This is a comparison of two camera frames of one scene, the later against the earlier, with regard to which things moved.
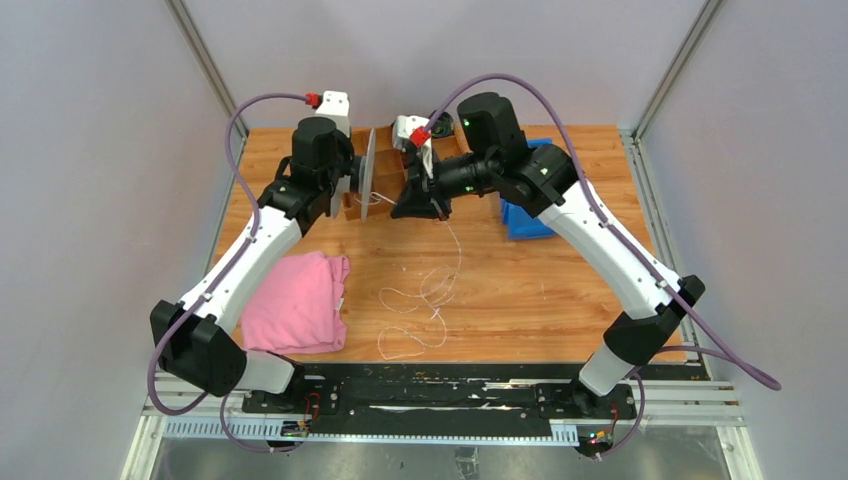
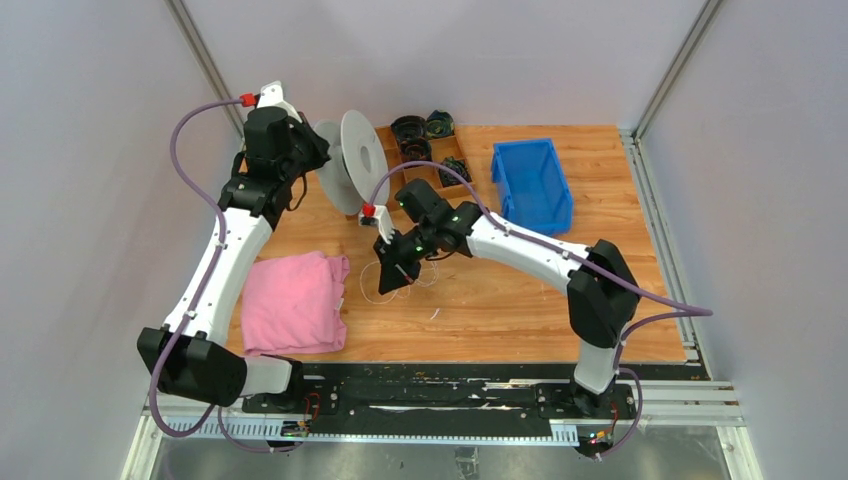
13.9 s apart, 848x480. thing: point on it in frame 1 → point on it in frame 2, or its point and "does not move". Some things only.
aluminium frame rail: [215, 412] does not move
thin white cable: [418, 307] → [403, 287]
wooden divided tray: [389, 173] does not move
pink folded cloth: [297, 305] does not move
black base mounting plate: [448, 390] does not move
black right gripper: [419, 201] → [395, 272]
